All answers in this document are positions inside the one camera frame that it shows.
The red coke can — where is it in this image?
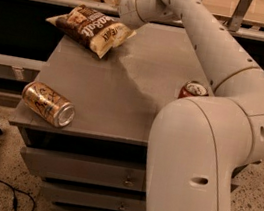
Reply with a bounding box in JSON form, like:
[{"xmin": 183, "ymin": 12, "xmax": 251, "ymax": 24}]
[{"xmin": 178, "ymin": 81, "xmax": 208, "ymax": 99}]

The grey drawer cabinet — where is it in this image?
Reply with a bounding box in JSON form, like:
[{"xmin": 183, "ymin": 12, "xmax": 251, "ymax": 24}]
[{"xmin": 12, "ymin": 24, "xmax": 203, "ymax": 211}]

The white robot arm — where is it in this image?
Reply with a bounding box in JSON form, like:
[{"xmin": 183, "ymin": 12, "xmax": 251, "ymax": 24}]
[{"xmin": 117, "ymin": 0, "xmax": 264, "ymax": 211}]

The gold soda can lying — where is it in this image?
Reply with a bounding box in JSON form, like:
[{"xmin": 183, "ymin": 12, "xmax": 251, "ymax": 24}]
[{"xmin": 22, "ymin": 81, "xmax": 75, "ymax": 128}]

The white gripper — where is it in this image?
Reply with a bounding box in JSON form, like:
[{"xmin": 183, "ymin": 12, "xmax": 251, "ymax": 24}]
[{"xmin": 102, "ymin": 0, "xmax": 143, "ymax": 48}]

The brown chip bag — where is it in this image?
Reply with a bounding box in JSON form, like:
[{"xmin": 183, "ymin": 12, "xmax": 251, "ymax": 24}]
[{"xmin": 46, "ymin": 4, "xmax": 121, "ymax": 58}]

